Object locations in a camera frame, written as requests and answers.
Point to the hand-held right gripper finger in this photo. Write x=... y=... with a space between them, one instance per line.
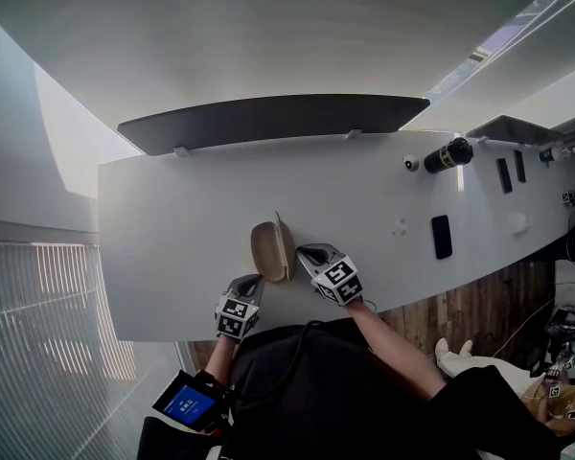
x=333 y=251
x=305 y=267

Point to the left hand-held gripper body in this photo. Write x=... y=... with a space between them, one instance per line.
x=237 y=316

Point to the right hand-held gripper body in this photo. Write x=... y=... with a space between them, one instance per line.
x=338 y=281

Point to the beige glasses case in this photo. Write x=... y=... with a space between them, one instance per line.
x=268 y=252

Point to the person's left forearm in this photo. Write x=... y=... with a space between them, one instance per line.
x=218 y=355

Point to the person's right forearm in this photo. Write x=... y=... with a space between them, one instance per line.
x=393 y=348

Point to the wrist-mounted device with blue screen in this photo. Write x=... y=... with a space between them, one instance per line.
x=189 y=403

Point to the large black smartphone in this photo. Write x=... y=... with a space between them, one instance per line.
x=442 y=236

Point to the person's black clothing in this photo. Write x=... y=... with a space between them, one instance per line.
x=340 y=391

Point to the small round white device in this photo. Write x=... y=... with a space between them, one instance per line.
x=410 y=162

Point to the long black desk divider panel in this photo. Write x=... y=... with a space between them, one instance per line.
x=273 y=118

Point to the black drink bottle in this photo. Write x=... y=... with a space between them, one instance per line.
x=448 y=156

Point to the white rounded object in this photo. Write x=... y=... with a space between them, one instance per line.
x=518 y=222

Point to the window blinds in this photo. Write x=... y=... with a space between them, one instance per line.
x=38 y=343

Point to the short black desk divider panel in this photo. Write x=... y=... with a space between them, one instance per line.
x=512 y=130

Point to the black plastic bag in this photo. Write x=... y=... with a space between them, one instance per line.
x=570 y=321

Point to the blue and white cup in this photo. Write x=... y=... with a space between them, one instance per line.
x=553 y=154

